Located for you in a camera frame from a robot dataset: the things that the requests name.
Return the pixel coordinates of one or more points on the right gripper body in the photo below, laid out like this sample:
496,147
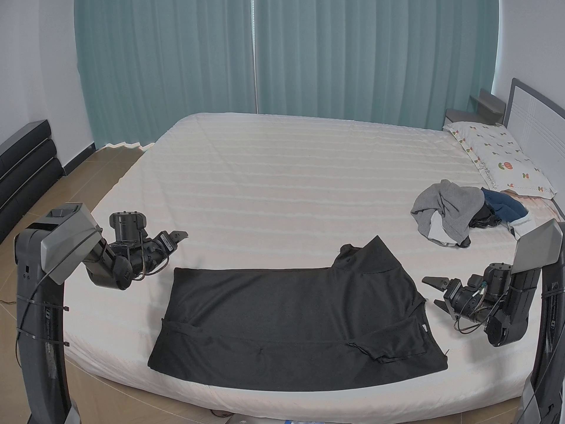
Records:
463,301

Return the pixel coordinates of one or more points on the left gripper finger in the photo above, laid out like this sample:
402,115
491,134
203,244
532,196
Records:
181,236

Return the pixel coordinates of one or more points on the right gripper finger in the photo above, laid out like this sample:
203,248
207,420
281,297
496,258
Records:
438,282
446,309

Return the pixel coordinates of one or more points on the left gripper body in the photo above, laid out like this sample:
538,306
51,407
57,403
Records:
155,252

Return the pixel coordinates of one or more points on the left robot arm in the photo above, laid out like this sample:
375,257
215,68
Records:
66,241

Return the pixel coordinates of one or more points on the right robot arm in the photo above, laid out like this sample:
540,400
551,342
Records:
536,250

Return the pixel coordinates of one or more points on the bed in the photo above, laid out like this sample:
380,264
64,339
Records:
287,183

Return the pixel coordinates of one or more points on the black garment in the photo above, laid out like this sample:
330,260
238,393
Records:
483,218

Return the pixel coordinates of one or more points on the grey garment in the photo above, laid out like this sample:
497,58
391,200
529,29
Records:
459,201

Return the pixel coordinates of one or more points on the white garment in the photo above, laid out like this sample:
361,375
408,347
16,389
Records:
523,227

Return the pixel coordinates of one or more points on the dark blue garment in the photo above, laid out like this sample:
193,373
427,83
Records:
505,206

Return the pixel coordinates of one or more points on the black T-shirt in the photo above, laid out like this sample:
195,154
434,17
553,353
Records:
287,316

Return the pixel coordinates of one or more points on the white printed pillow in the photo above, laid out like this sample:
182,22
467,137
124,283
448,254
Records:
498,153

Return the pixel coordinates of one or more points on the black chest of drawers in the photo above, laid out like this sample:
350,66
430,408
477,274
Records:
26,166

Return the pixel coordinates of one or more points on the grey bedside table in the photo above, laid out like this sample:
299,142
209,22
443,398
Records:
479,111

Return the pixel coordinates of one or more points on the blue-green curtain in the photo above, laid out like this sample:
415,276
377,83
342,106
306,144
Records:
375,47
167,55

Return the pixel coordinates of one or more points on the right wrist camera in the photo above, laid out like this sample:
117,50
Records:
476,281

